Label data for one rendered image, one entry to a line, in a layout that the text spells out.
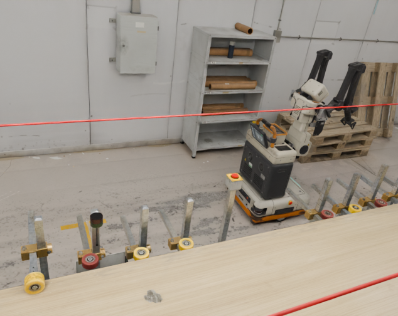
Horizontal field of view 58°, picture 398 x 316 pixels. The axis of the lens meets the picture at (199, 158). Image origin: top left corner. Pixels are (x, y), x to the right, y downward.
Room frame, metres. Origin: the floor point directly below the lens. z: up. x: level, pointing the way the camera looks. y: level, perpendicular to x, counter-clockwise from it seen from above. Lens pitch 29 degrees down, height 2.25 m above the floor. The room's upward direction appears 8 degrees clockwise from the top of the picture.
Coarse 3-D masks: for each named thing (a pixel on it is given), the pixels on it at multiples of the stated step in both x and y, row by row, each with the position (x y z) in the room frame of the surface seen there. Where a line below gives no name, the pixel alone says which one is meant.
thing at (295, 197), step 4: (288, 188) 2.28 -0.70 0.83; (288, 192) 2.25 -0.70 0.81; (292, 192) 2.23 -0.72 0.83; (292, 196) 2.20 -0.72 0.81; (296, 196) 2.19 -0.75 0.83; (296, 200) 2.16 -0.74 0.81; (300, 200) 2.14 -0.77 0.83; (300, 204) 2.12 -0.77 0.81; (304, 204) 2.10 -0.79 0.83; (304, 208) 2.07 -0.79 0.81; (308, 208) 2.06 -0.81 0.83; (316, 216) 1.97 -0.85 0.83; (316, 220) 1.96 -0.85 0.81
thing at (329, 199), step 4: (312, 184) 2.39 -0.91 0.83; (316, 188) 2.34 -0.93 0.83; (320, 188) 2.34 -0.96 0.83; (320, 192) 2.30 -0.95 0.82; (328, 196) 2.25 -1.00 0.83; (328, 200) 2.22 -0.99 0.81; (332, 200) 2.20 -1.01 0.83; (332, 204) 2.18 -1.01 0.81; (340, 212) 2.10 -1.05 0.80; (344, 212) 2.08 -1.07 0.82; (348, 212) 2.08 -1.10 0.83
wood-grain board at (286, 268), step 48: (240, 240) 1.55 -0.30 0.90; (288, 240) 1.60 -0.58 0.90; (336, 240) 1.66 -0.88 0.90; (384, 240) 1.73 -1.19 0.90; (48, 288) 1.06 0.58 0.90; (96, 288) 1.09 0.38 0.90; (144, 288) 1.13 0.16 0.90; (192, 288) 1.17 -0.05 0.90; (240, 288) 1.21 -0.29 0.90; (288, 288) 1.25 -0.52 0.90; (336, 288) 1.29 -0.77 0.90; (384, 288) 1.34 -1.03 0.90
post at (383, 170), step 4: (384, 164) 2.26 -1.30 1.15; (380, 168) 2.27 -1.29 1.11; (384, 168) 2.25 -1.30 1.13; (380, 172) 2.26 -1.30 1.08; (384, 172) 2.25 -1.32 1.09; (380, 176) 2.25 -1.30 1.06; (376, 180) 2.26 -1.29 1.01; (380, 180) 2.25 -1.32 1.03; (376, 184) 2.25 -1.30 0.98; (380, 184) 2.26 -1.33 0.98; (372, 188) 2.27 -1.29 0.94; (376, 188) 2.25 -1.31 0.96; (372, 192) 2.25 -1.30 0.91; (376, 192) 2.26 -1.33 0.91; (368, 196) 2.27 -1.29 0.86; (372, 196) 2.24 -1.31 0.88; (364, 208) 2.26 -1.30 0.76; (368, 208) 2.25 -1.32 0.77
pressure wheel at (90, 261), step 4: (84, 256) 1.26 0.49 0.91; (88, 256) 1.27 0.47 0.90; (92, 256) 1.27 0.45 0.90; (96, 256) 1.27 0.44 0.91; (84, 260) 1.24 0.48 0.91; (88, 260) 1.25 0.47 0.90; (92, 260) 1.25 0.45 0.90; (96, 260) 1.25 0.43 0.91; (84, 264) 1.22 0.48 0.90; (88, 264) 1.22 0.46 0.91; (92, 264) 1.22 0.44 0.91; (96, 264) 1.24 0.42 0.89; (88, 268) 1.21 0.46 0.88; (92, 268) 1.22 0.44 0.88
